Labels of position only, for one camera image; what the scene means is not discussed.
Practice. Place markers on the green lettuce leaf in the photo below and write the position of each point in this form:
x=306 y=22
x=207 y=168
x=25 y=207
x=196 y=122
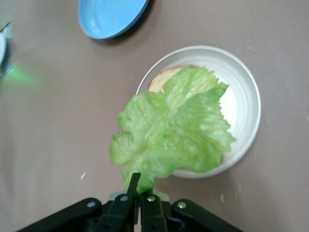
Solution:
x=173 y=130

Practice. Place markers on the beige plate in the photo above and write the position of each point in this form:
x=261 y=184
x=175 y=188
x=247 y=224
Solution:
x=243 y=96

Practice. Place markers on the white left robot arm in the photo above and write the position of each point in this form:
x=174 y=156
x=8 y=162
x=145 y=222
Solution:
x=2 y=50

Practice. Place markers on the blue plate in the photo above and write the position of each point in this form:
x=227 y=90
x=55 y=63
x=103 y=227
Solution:
x=111 y=17

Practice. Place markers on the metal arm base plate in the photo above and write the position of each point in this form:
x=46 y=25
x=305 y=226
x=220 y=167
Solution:
x=8 y=48

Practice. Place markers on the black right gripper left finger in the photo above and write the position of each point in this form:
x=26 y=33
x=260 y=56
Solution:
x=113 y=212

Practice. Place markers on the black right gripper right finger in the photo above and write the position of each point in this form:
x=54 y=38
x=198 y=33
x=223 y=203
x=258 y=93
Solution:
x=154 y=215

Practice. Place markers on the brown toasted bread slice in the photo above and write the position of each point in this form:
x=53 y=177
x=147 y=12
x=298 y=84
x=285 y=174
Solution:
x=164 y=77

